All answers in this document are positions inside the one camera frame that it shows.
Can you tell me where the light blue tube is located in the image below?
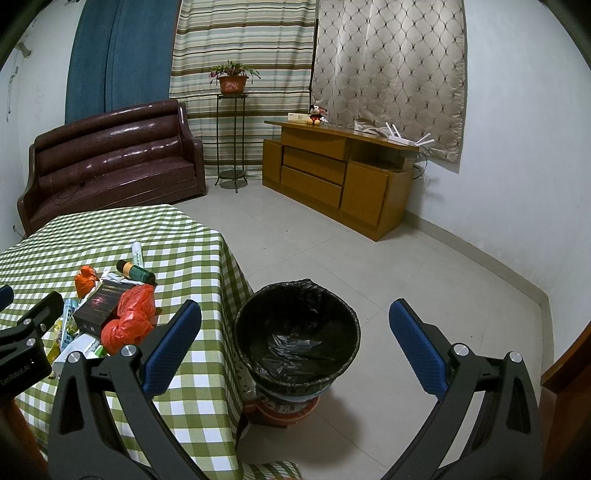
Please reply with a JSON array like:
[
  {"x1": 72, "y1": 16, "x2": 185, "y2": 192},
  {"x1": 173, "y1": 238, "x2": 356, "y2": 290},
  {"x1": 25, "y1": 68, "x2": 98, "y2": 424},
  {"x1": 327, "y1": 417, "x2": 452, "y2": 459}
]
[{"x1": 58, "y1": 298, "x2": 79, "y2": 351}]

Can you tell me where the black metal plant stand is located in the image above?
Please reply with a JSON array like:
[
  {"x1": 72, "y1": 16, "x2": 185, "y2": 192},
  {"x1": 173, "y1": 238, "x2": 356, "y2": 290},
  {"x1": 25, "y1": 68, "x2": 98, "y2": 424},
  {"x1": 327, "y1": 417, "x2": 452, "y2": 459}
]
[{"x1": 215, "y1": 93, "x2": 247, "y2": 192}]

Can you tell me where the grey white wrapper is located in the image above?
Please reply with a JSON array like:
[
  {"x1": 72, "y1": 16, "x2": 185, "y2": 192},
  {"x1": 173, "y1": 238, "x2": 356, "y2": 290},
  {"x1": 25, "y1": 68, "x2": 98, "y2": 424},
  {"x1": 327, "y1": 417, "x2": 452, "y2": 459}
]
[{"x1": 100, "y1": 267, "x2": 137, "y2": 285}]

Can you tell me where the white green snack wrapper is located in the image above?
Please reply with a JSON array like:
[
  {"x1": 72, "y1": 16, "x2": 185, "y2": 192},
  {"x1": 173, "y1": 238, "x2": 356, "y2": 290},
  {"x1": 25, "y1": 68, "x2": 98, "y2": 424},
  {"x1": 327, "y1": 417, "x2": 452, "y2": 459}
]
[{"x1": 52, "y1": 333, "x2": 108, "y2": 376}]

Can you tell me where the beige diamond pattern curtain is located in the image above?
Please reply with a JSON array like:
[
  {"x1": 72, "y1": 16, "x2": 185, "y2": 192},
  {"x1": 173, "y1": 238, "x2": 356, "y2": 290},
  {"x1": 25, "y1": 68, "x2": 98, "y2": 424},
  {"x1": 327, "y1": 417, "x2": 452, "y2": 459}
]
[{"x1": 311, "y1": 1, "x2": 468, "y2": 163}]

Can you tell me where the potted plant terracotta pot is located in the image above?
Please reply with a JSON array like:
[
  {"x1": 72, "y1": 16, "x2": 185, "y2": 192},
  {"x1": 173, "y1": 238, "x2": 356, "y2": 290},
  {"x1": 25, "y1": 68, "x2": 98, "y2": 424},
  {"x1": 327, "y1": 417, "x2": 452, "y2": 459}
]
[{"x1": 208, "y1": 60, "x2": 260, "y2": 96}]

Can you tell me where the white toothpaste tube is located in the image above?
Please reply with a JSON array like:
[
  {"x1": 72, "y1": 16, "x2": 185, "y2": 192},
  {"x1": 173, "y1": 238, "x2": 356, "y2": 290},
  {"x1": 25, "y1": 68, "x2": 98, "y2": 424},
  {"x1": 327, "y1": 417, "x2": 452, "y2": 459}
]
[{"x1": 131, "y1": 241, "x2": 144, "y2": 268}]

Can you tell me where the green glass bottle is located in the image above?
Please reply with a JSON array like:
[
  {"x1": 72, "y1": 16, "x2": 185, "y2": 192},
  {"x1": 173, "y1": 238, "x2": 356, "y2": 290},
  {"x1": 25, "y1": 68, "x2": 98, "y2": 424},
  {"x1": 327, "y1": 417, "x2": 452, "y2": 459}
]
[{"x1": 116, "y1": 260, "x2": 156, "y2": 286}]

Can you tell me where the wooden chair edge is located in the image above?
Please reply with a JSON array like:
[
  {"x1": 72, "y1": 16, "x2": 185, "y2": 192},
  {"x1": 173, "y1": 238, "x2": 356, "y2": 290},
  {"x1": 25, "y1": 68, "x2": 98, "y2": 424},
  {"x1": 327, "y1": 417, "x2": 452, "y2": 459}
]
[{"x1": 539, "y1": 327, "x2": 590, "y2": 479}]

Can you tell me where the dark red leather sofa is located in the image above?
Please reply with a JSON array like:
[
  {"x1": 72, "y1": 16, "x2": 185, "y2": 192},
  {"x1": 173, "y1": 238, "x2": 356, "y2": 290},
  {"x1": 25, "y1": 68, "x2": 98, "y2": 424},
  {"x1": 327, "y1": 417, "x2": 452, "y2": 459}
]
[{"x1": 17, "y1": 99, "x2": 206, "y2": 235}]

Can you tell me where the blue curtain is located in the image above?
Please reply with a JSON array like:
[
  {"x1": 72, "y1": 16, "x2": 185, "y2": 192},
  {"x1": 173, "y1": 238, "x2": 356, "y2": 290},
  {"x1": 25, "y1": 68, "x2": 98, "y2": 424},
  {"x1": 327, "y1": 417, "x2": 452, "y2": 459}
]
[{"x1": 65, "y1": 0, "x2": 181, "y2": 123}]

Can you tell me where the black lined trash bin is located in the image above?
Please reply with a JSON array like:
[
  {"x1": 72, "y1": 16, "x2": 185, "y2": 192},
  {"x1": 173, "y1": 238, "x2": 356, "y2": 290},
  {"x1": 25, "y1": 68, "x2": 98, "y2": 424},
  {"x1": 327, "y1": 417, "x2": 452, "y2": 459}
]
[{"x1": 233, "y1": 278, "x2": 361, "y2": 428}]

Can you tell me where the green checkered tablecloth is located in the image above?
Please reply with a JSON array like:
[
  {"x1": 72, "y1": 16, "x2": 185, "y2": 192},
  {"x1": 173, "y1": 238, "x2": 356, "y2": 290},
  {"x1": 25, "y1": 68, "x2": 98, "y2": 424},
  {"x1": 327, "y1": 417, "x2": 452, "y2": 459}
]
[{"x1": 0, "y1": 203, "x2": 304, "y2": 480}]

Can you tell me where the red plastic bag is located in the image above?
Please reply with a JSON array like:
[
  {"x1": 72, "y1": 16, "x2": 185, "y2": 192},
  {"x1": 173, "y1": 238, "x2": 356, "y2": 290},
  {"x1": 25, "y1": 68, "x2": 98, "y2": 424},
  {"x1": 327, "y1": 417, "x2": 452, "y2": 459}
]
[{"x1": 100, "y1": 284, "x2": 156, "y2": 355}]

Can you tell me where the cream box on cabinet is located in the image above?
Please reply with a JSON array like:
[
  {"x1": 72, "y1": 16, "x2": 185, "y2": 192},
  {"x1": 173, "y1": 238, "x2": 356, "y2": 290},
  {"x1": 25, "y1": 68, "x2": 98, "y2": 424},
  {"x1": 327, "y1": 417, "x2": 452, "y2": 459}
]
[{"x1": 287, "y1": 112, "x2": 311, "y2": 124}]

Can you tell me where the small orange plastic bag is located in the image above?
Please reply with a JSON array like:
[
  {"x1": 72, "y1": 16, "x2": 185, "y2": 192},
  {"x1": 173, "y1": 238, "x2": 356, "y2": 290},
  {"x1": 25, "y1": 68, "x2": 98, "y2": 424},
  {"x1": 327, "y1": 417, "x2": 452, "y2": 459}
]
[{"x1": 74, "y1": 265, "x2": 98, "y2": 299}]

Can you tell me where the wooden TV cabinet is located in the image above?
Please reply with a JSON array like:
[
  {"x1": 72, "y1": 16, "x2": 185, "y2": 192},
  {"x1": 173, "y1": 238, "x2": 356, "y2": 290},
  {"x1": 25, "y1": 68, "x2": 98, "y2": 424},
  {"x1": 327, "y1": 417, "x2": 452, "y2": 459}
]
[{"x1": 263, "y1": 121, "x2": 420, "y2": 241}]

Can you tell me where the striped curtain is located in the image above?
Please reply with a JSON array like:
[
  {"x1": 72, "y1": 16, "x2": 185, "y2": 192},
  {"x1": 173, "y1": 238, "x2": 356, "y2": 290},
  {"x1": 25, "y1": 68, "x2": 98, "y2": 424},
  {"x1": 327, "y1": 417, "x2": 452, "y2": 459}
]
[{"x1": 169, "y1": 1, "x2": 317, "y2": 178}]

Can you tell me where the small plush toy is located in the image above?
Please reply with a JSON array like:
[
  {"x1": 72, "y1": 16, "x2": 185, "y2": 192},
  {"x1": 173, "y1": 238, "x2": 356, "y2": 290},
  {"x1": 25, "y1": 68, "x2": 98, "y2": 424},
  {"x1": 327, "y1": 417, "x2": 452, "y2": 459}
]
[{"x1": 307, "y1": 105, "x2": 328, "y2": 125}]

